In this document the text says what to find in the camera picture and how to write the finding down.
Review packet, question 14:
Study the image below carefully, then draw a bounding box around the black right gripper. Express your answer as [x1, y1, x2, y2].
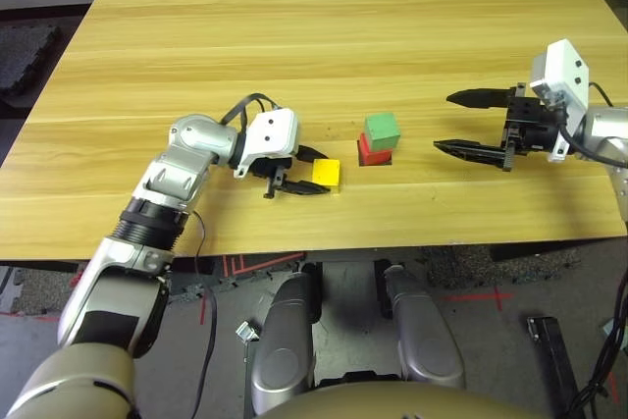
[432, 82, 565, 174]

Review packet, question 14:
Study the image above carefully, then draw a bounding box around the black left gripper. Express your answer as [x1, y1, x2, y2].
[248, 143, 332, 200]

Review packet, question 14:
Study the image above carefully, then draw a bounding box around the yellow wooden block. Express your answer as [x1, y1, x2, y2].
[311, 158, 342, 194]

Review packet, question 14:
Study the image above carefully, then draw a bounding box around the red wooden block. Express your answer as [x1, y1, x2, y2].
[356, 131, 394, 166]

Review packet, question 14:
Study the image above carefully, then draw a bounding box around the green wooden block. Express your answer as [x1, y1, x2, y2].
[363, 112, 402, 152]

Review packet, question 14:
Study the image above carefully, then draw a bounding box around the black square pad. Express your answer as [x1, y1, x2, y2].
[356, 141, 395, 167]

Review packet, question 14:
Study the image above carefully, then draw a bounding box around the black mat with red lines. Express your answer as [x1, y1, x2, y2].
[220, 251, 305, 288]

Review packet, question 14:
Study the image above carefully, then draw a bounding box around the speckled grey floor mat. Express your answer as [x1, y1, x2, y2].
[0, 266, 82, 315]
[424, 244, 583, 288]

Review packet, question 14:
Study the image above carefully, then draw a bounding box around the silver robot left leg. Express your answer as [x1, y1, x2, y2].
[250, 271, 323, 415]

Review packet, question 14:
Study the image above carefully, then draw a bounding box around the silver robot leg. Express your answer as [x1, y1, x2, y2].
[250, 271, 323, 415]
[382, 264, 467, 390]

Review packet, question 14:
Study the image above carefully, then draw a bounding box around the small silver metal clip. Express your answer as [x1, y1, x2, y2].
[235, 321, 260, 343]

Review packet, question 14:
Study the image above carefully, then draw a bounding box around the silver robot right leg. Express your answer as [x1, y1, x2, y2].
[382, 264, 467, 390]

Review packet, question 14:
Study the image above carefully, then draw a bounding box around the black robot pelvis plate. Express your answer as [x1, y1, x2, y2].
[318, 368, 401, 387]

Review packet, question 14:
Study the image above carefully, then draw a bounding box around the tan robot torso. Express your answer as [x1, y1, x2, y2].
[254, 382, 546, 419]

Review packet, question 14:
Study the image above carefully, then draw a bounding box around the black metal floor bar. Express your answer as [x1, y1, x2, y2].
[527, 315, 580, 419]

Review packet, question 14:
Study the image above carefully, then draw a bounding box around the black foam floor mat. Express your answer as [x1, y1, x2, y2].
[0, 24, 64, 106]

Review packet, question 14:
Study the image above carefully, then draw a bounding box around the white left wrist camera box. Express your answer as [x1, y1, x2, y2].
[233, 109, 300, 180]

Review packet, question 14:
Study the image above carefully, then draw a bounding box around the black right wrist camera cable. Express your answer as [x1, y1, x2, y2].
[558, 80, 628, 168]

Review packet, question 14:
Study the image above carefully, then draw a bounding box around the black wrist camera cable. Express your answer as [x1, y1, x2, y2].
[558, 80, 628, 168]
[219, 92, 281, 127]

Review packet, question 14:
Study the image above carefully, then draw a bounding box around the black left wrist camera cable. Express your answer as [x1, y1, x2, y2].
[219, 92, 281, 127]

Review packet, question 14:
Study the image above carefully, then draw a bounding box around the thin black hanging cable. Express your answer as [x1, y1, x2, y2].
[188, 210, 218, 419]

